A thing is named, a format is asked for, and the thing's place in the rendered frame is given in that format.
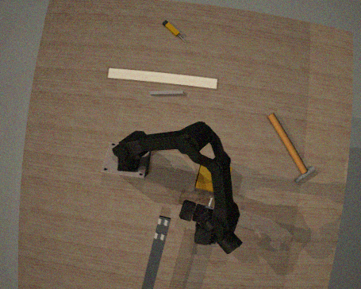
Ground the yellow screwdriver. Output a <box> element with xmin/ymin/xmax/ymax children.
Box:
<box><xmin>162</xmin><ymin>20</ymin><xmax>179</xmax><ymax>36</ymax></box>

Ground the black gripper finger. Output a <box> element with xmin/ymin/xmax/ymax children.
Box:
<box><xmin>196</xmin><ymin>204</ymin><xmax>205</xmax><ymax>210</ymax></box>

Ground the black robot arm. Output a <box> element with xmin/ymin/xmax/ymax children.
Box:
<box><xmin>113</xmin><ymin>121</ymin><xmax>243</xmax><ymax>254</ymax></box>

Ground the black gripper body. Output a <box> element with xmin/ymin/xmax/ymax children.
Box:
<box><xmin>179</xmin><ymin>200</ymin><xmax>238</xmax><ymax>232</ymax></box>

